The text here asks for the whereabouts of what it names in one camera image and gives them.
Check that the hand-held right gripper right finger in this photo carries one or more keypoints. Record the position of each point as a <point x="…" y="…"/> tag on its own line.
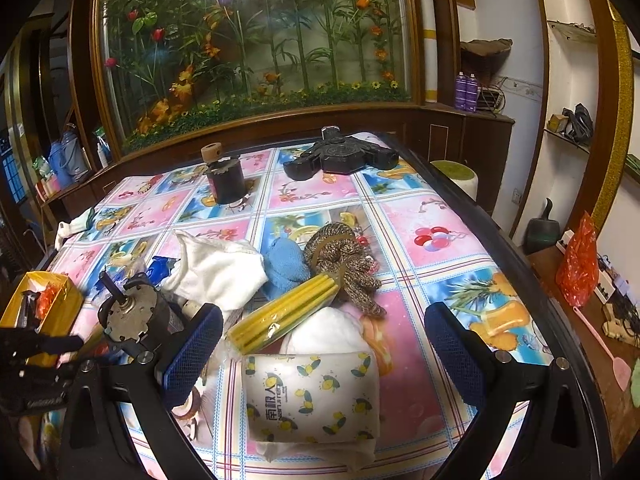
<point x="452" y="355"/>

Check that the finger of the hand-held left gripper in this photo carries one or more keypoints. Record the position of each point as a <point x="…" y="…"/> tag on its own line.
<point x="62" y="343"/>

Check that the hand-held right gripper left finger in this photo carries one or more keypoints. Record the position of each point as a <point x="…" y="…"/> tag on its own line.
<point x="192" y="355"/>

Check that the lemon print tissue pack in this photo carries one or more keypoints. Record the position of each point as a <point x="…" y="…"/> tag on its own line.
<point x="310" y="400"/>

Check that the white soft cloth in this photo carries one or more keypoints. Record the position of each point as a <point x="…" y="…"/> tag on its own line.
<point x="325" y="330"/>

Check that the yellow cardboard box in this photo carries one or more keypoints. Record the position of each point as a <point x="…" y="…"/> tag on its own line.
<point x="65" y="305"/>

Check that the brown tape roll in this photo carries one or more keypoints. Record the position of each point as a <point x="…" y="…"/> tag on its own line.
<point x="187" y="407"/>

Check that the grey metal gear motor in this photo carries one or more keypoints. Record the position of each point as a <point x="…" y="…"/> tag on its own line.
<point x="135" y="320"/>

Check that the white towel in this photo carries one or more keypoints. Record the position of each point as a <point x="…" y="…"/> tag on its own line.
<point x="215" y="270"/>

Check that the blue plastic packet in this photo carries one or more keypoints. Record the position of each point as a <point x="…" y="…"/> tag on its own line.
<point x="162" y="267"/>

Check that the yellow sponge pack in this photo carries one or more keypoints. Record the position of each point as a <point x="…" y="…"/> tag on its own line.
<point x="280" y="317"/>

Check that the white sock with green stripe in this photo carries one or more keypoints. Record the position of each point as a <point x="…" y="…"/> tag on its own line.
<point x="70" y="230"/>

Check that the blue knitted cloth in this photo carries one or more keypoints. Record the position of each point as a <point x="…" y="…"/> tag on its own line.
<point x="287" y="265"/>

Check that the dark green vase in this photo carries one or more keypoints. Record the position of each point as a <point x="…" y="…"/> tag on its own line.
<point x="542" y="232"/>

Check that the red plastic bag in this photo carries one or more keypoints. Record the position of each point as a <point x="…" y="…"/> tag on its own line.
<point x="579" y="265"/>

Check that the pink fly swatter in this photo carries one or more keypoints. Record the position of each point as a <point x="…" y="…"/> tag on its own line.
<point x="617" y="365"/>

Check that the tan wooden object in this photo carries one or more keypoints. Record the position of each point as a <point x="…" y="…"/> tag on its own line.
<point x="617" y="322"/>

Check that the black cylinder with wooden spool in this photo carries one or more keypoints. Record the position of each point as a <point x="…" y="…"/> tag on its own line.
<point x="227" y="180"/>

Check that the green topped white stool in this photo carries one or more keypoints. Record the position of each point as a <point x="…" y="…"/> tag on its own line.
<point x="455" y="175"/>

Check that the blue thermos jug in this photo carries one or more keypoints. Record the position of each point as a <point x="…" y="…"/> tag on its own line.
<point x="62" y="160"/>

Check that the white plastic bottle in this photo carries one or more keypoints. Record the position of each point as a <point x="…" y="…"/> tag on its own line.
<point x="102" y="155"/>

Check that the black folded gripper device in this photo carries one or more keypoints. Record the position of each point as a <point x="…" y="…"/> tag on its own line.
<point x="340" y="157"/>

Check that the small tan box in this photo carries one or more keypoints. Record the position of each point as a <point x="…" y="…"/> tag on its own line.
<point x="556" y="123"/>

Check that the purple spray can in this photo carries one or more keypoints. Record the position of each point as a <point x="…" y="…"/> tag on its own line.
<point x="460" y="92"/>
<point x="471" y="94"/>

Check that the black bag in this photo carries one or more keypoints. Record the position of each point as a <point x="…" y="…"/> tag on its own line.
<point x="580" y="122"/>

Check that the dark woven basket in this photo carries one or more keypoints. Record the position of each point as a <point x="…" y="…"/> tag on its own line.
<point x="485" y="57"/>

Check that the white yellow rolled poster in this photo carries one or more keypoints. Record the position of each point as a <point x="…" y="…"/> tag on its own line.
<point x="428" y="45"/>

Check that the artificial flower glass display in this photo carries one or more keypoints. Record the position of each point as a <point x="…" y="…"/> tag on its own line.
<point x="260" y="45"/>

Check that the glass wall shelf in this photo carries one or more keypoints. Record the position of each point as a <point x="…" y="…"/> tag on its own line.
<point x="572" y="32"/>
<point x="567" y="140"/>

